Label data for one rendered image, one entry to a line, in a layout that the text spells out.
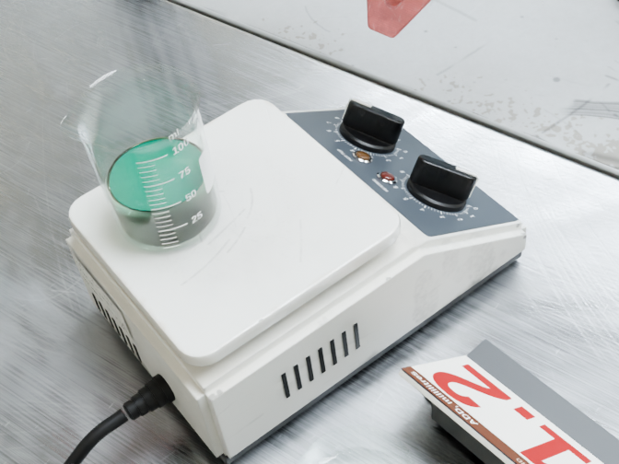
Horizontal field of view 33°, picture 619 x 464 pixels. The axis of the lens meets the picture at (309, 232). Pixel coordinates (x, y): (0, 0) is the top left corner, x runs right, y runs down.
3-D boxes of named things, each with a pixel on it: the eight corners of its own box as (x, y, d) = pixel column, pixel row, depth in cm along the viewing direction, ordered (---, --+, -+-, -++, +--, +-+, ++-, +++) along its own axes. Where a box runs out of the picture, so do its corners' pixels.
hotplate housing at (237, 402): (376, 134, 64) (368, 31, 58) (530, 261, 56) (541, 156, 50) (58, 332, 56) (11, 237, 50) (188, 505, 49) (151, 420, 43)
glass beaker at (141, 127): (207, 164, 52) (175, 36, 46) (244, 238, 48) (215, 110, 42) (90, 205, 51) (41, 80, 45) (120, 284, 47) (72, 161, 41)
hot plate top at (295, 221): (262, 103, 55) (261, 90, 54) (412, 234, 48) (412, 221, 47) (64, 218, 51) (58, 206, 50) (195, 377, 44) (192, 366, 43)
